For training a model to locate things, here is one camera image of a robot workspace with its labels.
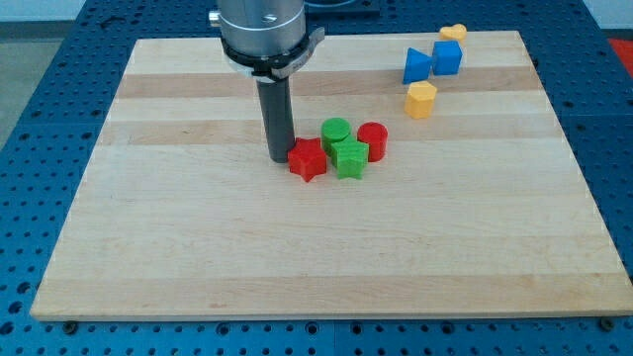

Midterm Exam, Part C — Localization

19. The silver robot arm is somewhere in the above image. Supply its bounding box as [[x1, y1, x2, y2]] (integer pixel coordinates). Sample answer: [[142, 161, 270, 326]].
[[208, 0, 325, 83]]

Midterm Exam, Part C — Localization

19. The yellow hexagon block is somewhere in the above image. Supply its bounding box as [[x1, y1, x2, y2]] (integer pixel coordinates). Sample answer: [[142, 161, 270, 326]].
[[404, 81, 437, 119]]

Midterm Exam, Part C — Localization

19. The red star block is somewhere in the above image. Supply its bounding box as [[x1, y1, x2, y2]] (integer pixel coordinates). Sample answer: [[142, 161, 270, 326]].
[[287, 137, 327, 182]]

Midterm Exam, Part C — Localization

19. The green star block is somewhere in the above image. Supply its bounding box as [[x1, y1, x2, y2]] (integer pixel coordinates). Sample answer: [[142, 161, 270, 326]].
[[331, 136, 369, 179]]

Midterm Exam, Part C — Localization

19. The green cylinder block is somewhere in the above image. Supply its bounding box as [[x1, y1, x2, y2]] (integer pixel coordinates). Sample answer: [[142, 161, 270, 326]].
[[320, 118, 351, 155]]

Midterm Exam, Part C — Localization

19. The red cylinder block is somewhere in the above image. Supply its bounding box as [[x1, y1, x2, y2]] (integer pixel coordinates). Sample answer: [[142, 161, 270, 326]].
[[357, 122, 389, 162]]

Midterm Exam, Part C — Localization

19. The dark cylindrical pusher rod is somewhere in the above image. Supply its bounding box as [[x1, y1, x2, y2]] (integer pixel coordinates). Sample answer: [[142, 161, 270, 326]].
[[257, 78, 295, 163]]

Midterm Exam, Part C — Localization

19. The blue triangle block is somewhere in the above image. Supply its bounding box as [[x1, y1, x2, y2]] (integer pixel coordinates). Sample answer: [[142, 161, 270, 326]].
[[403, 47, 432, 84]]

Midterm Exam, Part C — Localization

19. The wooden board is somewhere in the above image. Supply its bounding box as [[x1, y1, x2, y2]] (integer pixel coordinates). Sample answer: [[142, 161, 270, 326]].
[[31, 31, 632, 321]]

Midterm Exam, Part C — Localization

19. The blue cube block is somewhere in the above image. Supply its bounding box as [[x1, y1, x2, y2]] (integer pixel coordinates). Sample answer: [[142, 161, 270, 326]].
[[432, 41, 463, 76]]

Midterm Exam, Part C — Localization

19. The yellow heart block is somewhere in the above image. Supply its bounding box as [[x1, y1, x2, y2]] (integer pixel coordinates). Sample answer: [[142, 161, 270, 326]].
[[438, 24, 468, 43]]

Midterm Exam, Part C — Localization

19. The red object at edge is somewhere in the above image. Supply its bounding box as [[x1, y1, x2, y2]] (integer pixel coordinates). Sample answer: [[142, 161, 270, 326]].
[[608, 39, 633, 76]]

